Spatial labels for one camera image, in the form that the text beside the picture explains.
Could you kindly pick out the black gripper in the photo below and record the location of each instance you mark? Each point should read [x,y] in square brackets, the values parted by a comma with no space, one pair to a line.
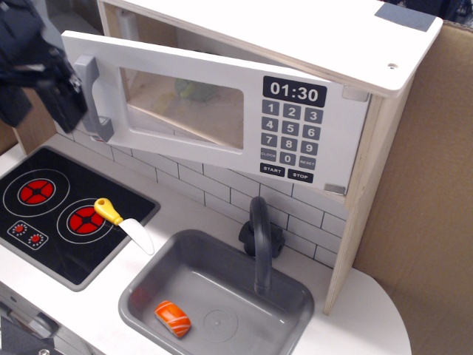
[28,60]

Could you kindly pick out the white toy microwave door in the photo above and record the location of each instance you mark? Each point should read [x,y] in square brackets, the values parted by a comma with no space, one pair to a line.
[264,119]

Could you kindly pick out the wooden microwave cabinet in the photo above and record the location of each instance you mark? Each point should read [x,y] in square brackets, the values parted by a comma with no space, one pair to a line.
[343,41]

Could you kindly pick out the grey range hood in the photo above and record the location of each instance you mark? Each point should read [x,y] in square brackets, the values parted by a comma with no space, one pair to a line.
[75,15]

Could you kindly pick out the black toy stove top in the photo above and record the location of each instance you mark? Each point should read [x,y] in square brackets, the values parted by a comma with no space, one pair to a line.
[48,216]

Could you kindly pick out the green toy vegetable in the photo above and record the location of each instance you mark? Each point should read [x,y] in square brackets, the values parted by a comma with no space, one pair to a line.
[195,90]

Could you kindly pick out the grey oven front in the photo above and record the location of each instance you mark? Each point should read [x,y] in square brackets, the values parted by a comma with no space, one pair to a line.
[41,331]

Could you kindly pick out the grey toy sink basin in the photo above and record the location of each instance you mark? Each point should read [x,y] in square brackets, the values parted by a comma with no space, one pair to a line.
[213,283]

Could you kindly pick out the orange salmon sushi toy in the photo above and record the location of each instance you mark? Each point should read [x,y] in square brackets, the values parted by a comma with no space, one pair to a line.
[173,318]

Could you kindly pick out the dark grey toy faucet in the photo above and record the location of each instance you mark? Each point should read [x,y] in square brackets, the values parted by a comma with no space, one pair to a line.
[262,242]

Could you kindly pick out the grey tape patch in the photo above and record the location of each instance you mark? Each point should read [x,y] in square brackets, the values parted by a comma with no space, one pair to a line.
[405,17]

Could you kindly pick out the brown cardboard panel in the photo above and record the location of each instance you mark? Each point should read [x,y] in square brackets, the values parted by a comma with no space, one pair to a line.
[418,239]

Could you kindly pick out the yellow handled toy knife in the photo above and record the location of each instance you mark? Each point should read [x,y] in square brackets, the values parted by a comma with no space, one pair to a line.
[131,226]

